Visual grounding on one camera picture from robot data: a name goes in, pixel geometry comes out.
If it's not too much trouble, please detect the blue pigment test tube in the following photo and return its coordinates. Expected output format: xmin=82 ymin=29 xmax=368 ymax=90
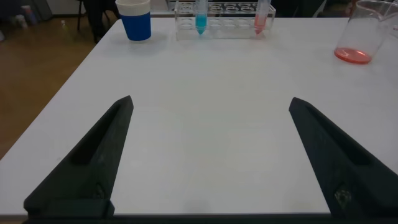
xmin=195 ymin=0 xmax=208 ymax=35

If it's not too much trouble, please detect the small white cup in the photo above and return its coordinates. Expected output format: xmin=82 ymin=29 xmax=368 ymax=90
xmin=14 ymin=14 xmax=27 ymax=29

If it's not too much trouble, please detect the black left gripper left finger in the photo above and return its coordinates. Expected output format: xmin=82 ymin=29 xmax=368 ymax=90
xmin=23 ymin=95 xmax=135 ymax=218

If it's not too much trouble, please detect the clear acrylic test tube rack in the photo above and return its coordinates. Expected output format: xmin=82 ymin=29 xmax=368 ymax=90
xmin=174 ymin=0 xmax=277 ymax=41

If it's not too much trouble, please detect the clear glass beaker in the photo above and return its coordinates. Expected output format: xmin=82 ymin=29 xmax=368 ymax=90
xmin=333 ymin=0 xmax=398 ymax=65

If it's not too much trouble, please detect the blue white paper cup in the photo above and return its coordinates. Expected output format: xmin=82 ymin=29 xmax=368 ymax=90
xmin=115 ymin=0 xmax=152 ymax=42

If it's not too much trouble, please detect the red pigment test tube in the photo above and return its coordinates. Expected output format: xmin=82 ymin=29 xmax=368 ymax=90
xmin=253 ymin=0 xmax=271 ymax=35

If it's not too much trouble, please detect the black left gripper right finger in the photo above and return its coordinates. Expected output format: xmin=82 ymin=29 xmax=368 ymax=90
xmin=288 ymin=96 xmax=398 ymax=219

